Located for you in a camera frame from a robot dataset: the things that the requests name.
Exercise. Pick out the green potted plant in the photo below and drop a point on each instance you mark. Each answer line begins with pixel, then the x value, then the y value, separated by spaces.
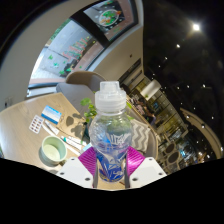
pixel 88 110

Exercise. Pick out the group of ceiling lights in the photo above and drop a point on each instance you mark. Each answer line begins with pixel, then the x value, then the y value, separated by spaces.
pixel 196 27

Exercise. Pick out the pale green ceramic mug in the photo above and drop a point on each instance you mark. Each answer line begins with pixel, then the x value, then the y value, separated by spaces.
pixel 53 151

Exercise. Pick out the flat blue white box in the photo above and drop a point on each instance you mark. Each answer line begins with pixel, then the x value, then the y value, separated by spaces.
pixel 51 114

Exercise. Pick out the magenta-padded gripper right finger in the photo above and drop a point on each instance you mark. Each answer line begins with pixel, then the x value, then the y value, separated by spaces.
pixel 136 165

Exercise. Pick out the row of round-backed chairs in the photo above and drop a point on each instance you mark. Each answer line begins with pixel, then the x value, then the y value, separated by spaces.
pixel 176 155

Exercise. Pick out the person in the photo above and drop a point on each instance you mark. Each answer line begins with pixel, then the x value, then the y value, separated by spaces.
pixel 138 106
pixel 150 116

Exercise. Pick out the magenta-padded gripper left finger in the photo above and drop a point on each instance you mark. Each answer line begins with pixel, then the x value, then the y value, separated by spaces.
pixel 87 165

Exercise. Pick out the window with colourful stickers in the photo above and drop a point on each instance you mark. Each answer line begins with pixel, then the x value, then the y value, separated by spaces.
pixel 80 43

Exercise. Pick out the pill blister pack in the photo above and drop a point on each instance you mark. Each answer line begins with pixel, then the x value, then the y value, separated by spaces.
pixel 36 124

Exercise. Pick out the white green tube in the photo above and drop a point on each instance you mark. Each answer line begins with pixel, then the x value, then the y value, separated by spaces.
pixel 71 142

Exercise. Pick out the clear blue-labelled drink bottle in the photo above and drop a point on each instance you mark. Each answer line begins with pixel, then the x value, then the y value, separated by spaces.
pixel 110 133

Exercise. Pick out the curved grey upholstered sofa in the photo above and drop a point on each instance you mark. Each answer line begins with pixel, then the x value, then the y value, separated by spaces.
pixel 78 86

